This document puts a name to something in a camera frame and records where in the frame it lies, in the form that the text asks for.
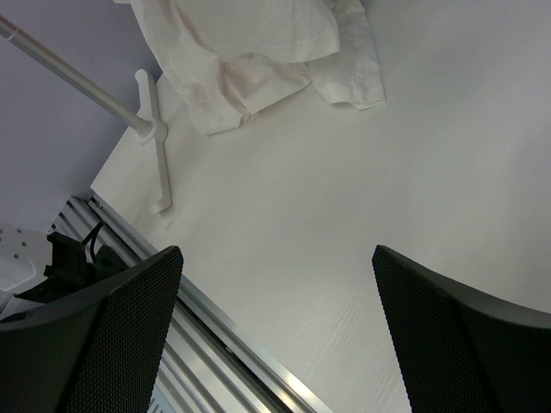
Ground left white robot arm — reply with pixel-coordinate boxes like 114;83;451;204
1;223;52;319

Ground aluminium mounting rail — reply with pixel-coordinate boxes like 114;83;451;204
51;197;329;412

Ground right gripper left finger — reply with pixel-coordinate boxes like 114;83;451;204
1;246;183;412

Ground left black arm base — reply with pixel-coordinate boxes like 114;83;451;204
15;220;129;304

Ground silver clothes rack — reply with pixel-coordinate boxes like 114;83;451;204
1;16;172;214

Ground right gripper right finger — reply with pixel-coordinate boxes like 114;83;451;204
372;245;550;412

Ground white Coca-Cola t-shirt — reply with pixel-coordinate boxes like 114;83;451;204
130;1;386;135

